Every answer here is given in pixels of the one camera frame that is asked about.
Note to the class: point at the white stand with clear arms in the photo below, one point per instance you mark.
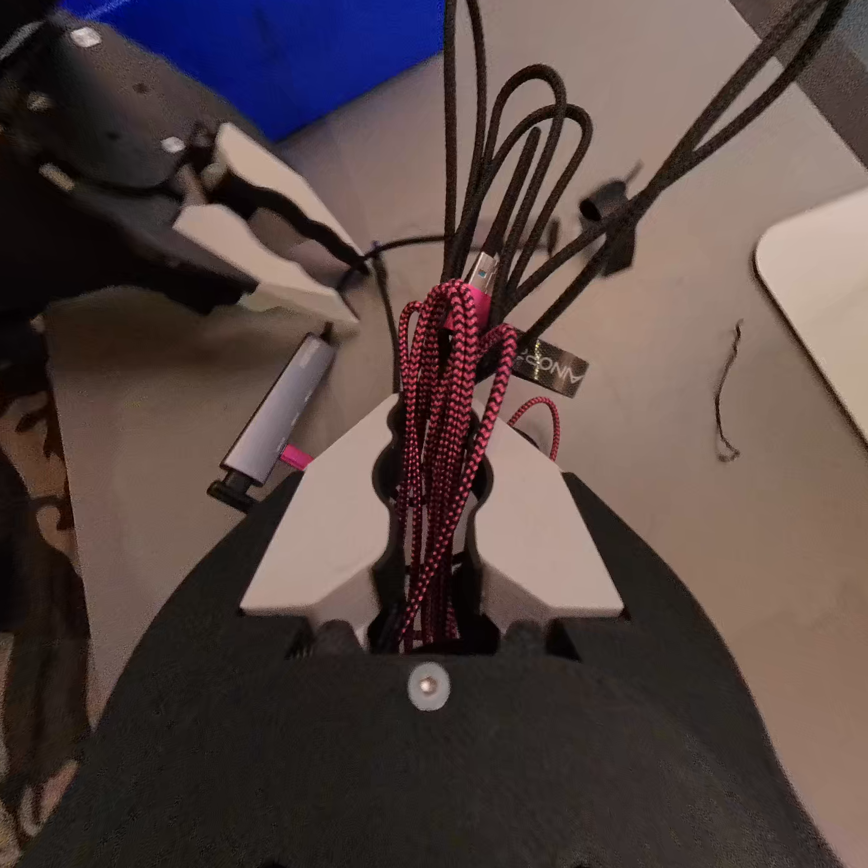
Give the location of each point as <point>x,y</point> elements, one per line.
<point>826,286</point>

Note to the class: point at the plain blue plastic bin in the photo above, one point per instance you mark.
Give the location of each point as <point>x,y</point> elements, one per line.
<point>270,55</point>

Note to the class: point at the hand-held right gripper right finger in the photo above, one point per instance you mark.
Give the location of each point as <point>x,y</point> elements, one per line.
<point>549,543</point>

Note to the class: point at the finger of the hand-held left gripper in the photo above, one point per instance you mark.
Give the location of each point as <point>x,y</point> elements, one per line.
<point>270,167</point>
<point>284,286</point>

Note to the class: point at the black thread scrap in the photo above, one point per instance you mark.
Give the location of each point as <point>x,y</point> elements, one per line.
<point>718,414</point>

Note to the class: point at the person's camouflage trousers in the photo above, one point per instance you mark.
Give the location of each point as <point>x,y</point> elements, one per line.
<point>34,474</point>

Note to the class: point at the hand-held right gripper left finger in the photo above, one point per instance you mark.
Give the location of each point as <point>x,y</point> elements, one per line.
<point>319,543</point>

